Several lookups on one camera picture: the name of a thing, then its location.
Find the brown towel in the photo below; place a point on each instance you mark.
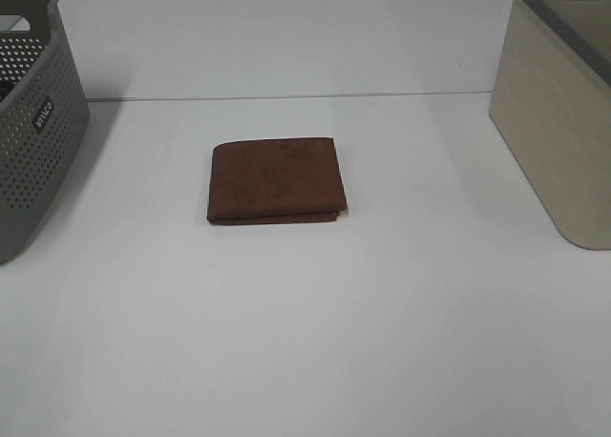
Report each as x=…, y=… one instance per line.
x=275, y=181

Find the beige basket with grey rim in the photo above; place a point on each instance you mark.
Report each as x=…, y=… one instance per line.
x=551, y=105

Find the grey perforated plastic basket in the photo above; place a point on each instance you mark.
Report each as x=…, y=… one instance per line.
x=44, y=116

